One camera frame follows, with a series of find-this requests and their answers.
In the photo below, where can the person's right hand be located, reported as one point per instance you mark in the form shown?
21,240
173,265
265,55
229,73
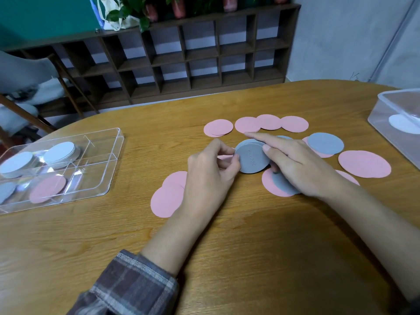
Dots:
302,170

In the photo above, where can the person's left hand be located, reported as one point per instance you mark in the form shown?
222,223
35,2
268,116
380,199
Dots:
206,183

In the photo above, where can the neat grey paper circle stack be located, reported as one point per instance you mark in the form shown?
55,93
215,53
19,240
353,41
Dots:
251,160

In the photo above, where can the pile of round paper discs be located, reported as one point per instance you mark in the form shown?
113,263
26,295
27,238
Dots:
364,164

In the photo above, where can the clear divided tray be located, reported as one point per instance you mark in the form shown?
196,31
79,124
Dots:
105,144

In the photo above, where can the white disc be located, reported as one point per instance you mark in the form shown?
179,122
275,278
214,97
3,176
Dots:
403,124

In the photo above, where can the neat white paper circle stack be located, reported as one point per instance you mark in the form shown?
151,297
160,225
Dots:
59,152
14,162

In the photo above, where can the pink disc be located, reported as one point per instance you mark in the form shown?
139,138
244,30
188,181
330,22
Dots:
47,189

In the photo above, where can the grey disc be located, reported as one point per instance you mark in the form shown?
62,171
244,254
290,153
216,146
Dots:
6,191

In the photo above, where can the person's right forearm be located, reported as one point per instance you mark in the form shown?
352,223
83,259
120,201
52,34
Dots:
377,232

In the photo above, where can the person's left forearm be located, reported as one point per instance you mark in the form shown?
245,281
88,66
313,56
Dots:
164,246

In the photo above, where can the translucent plastic tub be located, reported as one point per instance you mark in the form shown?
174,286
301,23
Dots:
380,121

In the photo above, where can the dark wooden cubby shelf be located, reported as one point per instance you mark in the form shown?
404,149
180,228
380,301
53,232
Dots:
203,54

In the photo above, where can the white tote bag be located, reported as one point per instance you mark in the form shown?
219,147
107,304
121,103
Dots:
124,22

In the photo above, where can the grey chair with wooden legs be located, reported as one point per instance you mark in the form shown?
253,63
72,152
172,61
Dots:
23,114
21,70

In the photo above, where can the blue bottle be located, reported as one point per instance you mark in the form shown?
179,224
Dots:
95,13

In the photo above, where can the grey wall pipe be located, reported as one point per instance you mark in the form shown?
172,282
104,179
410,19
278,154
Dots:
393,42

